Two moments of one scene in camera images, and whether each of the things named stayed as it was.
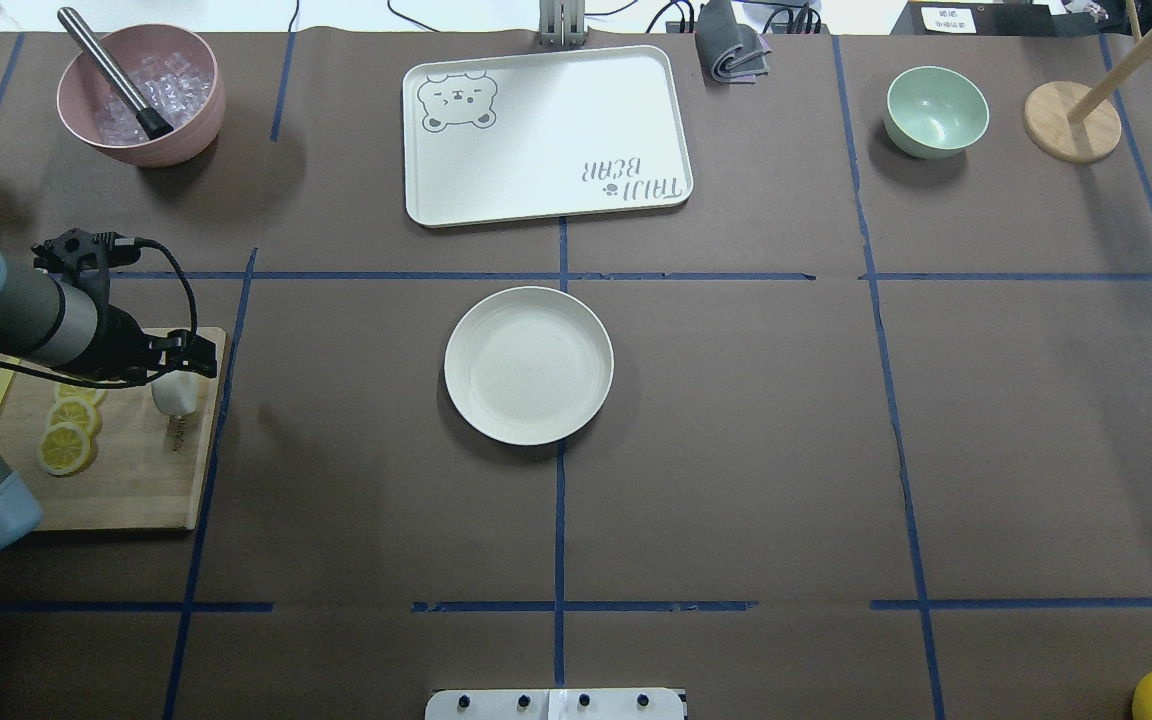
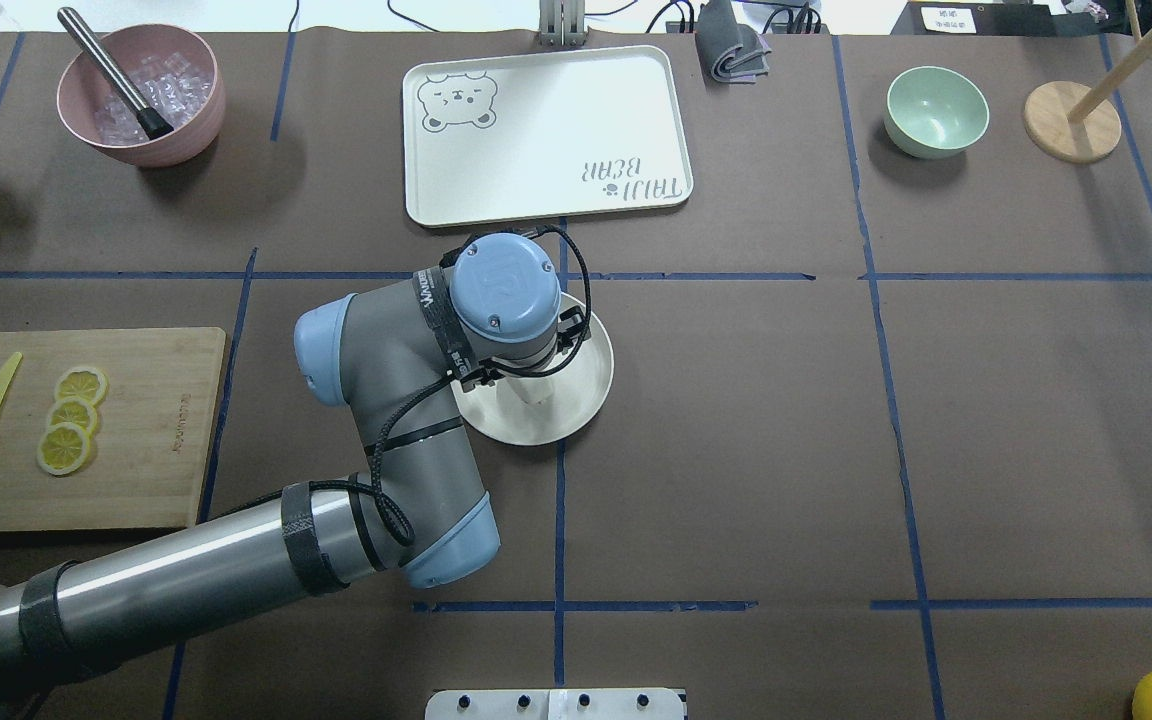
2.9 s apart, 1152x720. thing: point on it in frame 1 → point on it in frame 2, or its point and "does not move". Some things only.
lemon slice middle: [77, 412] does not move
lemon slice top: [67, 392] does not move
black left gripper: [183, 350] → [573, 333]
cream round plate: [529, 365] does not move
